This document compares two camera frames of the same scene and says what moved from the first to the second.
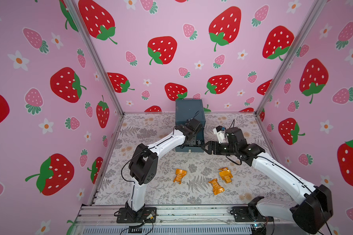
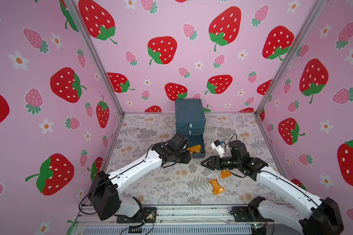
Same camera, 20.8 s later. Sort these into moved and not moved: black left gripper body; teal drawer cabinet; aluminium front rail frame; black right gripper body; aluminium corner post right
Moved: black right gripper body; black left gripper body
Not moved: aluminium corner post right; aluminium front rail frame; teal drawer cabinet
